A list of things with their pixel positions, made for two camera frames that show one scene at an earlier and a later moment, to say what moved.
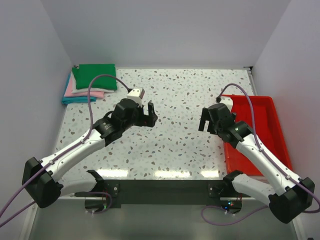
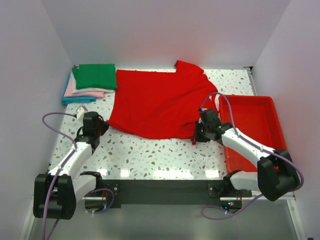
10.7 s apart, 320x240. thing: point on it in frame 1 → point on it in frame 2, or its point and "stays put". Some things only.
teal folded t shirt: (67, 100) stays put
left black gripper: (152, 117) → (105, 126)
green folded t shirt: (84, 74) stays put
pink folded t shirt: (69, 92) stays put
